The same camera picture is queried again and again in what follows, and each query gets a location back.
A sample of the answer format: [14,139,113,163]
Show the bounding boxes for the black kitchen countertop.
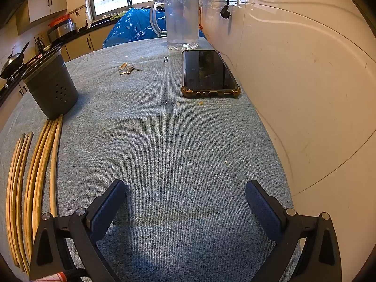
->
[0,19,118,103]

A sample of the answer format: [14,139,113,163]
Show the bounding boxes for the steel countertop appliance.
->
[47,20,77,42]

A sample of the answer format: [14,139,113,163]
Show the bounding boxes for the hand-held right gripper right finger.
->
[245,179,343,282]

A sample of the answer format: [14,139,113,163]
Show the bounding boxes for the black wok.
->
[0,41,30,80]

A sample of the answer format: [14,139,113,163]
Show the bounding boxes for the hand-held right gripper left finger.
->
[29,179,127,282]

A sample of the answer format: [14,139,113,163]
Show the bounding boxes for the blue-grey tablecloth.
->
[0,37,302,282]

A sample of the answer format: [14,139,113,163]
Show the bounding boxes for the bundle of wooden chopsticks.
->
[5,114,64,275]

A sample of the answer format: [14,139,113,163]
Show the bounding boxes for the blue plastic bag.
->
[103,8,206,49]

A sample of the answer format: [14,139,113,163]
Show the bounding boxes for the clear plastic pitcher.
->
[150,0,201,51]

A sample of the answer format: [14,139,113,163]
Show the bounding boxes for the orange plastic basin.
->
[48,14,71,27]

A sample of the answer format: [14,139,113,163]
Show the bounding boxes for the small brass keys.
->
[119,63,143,76]

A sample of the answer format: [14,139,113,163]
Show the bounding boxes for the smartphone in amber case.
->
[181,49,242,99]

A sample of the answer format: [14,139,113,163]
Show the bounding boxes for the beige upper cabinets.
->
[16,0,69,34]

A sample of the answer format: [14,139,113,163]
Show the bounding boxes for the dark grey perforated chopstick holder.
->
[21,46,79,120]

